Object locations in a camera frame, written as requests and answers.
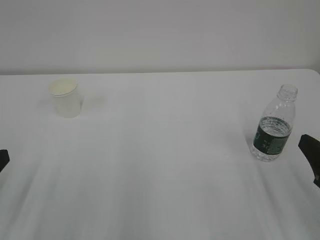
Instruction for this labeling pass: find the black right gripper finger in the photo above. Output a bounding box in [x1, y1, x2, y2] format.
[298, 134, 320, 188]

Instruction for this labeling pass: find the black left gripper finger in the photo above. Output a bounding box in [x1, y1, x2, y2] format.
[0, 149, 10, 172]

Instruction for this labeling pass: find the clear plastic water bottle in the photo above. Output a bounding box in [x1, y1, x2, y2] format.
[250, 84, 298, 162]

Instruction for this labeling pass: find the white paper cup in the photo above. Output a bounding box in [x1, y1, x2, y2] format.
[48, 78, 81, 119]

